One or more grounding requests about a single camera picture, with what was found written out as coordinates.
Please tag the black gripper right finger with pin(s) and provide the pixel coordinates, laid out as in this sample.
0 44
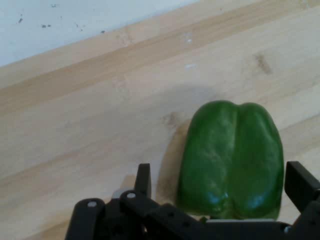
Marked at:
301 183

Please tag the green bell pepper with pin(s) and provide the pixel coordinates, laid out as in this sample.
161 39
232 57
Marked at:
231 160

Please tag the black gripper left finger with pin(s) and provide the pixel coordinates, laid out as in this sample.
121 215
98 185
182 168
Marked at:
143 180

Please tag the wooden cutting board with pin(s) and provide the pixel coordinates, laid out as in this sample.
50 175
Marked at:
100 140

